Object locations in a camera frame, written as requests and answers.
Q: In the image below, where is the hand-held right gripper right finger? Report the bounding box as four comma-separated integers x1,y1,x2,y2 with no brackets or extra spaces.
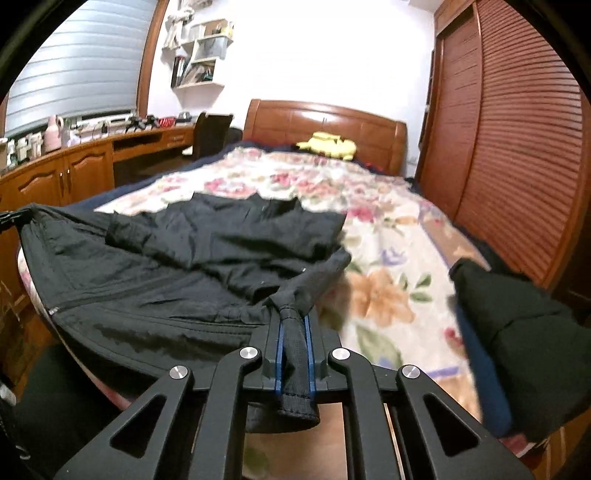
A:
305,311,504,480

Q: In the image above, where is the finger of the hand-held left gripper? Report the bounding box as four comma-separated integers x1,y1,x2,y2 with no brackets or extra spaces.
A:
0,209,34,232

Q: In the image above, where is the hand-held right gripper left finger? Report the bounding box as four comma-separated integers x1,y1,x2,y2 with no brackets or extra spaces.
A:
53,318,283,480

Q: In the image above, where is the black jacket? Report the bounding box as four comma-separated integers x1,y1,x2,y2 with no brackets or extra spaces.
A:
18,194,352,432

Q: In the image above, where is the wooden desk cabinet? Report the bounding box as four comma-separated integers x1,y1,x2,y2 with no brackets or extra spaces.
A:
0,124,197,208

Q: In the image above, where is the row of white containers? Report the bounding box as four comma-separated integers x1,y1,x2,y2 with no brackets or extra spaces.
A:
7,134,44,162

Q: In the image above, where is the pink bottle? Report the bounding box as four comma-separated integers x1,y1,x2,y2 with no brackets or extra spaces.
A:
44,115,63,152

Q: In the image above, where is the floral blanket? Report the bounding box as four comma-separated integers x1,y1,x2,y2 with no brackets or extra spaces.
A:
95,143,490,444

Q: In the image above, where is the black tripod gadget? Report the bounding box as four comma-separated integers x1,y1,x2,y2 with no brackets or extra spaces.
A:
124,116,158,134

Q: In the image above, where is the grey window blind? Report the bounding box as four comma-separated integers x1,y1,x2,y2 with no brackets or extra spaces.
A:
4,0,160,139

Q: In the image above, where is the blue folded garment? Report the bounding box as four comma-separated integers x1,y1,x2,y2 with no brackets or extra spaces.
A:
455,295,514,437

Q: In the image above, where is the black puffy folded garment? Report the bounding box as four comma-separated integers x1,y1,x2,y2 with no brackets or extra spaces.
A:
450,258,583,441

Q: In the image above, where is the dark brown chair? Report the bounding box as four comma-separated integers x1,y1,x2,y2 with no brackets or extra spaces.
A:
182,112,243,160

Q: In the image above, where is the yellow plush toy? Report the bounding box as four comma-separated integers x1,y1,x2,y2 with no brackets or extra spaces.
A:
295,131,358,161

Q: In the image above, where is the wooden bed headboard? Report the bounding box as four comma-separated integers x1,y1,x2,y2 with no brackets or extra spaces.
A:
243,99,409,177

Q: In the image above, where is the tied beige curtain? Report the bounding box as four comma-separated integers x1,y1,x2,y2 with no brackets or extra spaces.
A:
164,0,213,49

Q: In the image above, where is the white paper bag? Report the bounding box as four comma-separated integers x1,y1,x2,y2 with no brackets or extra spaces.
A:
198,37,229,61

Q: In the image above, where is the wooden louvred wardrobe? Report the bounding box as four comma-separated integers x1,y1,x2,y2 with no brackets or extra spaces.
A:
413,0,591,301

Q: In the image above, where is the wooden window frame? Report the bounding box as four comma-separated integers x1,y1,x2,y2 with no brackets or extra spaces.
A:
136,0,169,118

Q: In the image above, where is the white wall shelf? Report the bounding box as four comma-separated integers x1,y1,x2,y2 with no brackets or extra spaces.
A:
171,18,234,89

